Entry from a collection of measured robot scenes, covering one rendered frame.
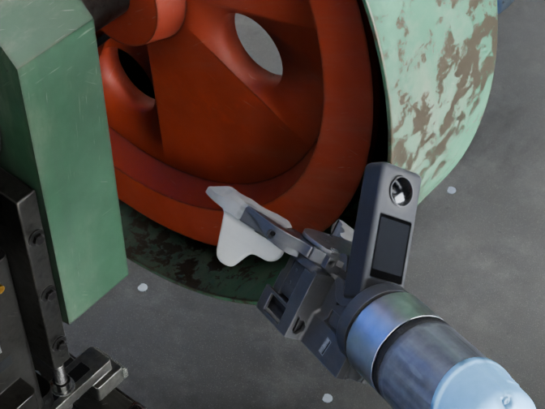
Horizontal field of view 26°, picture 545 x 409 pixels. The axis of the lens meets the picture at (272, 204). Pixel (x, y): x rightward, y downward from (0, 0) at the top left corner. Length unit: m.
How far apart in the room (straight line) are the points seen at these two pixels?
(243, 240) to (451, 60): 0.27
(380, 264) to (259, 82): 0.41
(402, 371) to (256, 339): 1.78
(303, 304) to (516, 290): 1.83
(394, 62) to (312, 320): 0.24
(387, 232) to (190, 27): 0.45
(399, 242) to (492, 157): 2.11
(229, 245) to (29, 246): 0.28
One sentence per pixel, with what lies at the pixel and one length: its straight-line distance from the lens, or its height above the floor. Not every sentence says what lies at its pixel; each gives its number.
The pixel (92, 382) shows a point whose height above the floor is 0.74.
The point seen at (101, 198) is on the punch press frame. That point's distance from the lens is 1.26.
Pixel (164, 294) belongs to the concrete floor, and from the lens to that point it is 2.73.
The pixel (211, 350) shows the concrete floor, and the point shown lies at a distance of 2.62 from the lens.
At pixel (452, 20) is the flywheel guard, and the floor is 1.44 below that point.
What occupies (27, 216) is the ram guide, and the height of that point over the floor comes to 1.25.
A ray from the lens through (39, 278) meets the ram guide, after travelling 1.27.
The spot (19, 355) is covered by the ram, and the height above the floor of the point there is 1.01.
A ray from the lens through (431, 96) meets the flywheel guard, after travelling 1.11.
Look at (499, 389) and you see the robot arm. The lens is 0.83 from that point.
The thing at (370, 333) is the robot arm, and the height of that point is 1.40.
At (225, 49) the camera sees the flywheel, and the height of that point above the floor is 1.28.
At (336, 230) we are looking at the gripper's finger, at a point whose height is 1.29.
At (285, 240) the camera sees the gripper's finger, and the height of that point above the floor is 1.38.
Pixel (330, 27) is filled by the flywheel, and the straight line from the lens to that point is 1.11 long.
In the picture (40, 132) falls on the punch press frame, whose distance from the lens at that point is 1.14.
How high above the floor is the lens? 2.11
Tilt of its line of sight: 47 degrees down
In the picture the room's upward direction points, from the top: straight up
